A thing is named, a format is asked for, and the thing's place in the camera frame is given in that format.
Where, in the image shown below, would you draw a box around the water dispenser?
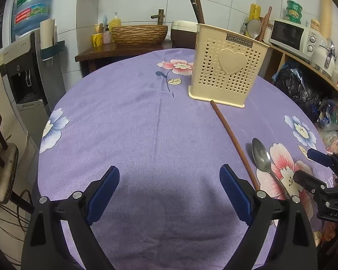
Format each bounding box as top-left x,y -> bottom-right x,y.
0,32 -> 66,113

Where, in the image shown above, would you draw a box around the teal wall holder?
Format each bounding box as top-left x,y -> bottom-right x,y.
41,41 -> 66,62

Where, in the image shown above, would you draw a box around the brown wooden chopstick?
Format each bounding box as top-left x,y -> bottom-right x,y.
210,100 -> 261,192
191,0 -> 206,25
258,6 -> 273,41
256,13 -> 269,41

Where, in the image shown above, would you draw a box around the wooden shelf unit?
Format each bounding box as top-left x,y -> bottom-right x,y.
263,42 -> 338,104

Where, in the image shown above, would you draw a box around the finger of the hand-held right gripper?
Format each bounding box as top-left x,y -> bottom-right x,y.
307,148 -> 338,175
293,169 -> 329,194

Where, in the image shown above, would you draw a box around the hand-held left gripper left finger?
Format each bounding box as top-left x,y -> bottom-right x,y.
22,165 -> 121,270

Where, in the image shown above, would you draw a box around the black plastic bag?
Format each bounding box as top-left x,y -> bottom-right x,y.
272,59 -> 323,116

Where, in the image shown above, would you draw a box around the colourful plastic bags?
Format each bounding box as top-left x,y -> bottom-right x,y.
315,98 -> 338,152

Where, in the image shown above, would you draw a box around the yellow soap bottle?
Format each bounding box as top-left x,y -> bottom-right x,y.
109,12 -> 121,29

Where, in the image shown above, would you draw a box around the ornate handle metal spoon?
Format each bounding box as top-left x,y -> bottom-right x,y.
251,138 -> 291,200

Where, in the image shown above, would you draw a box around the bronze faucet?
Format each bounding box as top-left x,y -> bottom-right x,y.
151,9 -> 166,26

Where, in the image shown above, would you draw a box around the wooden handle metal spoon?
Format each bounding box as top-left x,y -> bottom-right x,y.
246,19 -> 262,39

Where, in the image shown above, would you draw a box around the white electric kettle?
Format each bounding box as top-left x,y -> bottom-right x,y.
311,38 -> 337,76

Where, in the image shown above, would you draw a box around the purple floral tablecloth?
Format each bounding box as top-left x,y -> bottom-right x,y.
38,48 -> 334,270

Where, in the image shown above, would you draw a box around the woven brown wash basin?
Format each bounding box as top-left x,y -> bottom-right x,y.
111,25 -> 169,45

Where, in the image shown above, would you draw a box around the cream and brown rice cooker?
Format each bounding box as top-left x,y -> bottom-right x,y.
170,20 -> 199,50

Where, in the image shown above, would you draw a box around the blue water bottle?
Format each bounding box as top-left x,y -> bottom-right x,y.
11,0 -> 53,36

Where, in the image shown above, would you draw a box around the white microwave oven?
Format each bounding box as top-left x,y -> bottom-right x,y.
269,18 -> 324,59

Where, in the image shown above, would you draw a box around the cream plastic utensil holder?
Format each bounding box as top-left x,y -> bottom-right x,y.
188,23 -> 270,108

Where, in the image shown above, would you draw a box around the yellow patterned cylinder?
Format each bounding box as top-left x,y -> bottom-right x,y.
249,4 -> 261,23

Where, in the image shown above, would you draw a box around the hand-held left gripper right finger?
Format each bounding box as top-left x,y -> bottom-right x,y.
219,164 -> 319,270

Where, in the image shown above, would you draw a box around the dark wooden counter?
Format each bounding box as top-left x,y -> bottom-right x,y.
75,41 -> 175,76

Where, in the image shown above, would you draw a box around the stack of green bowls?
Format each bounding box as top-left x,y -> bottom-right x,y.
285,0 -> 303,23

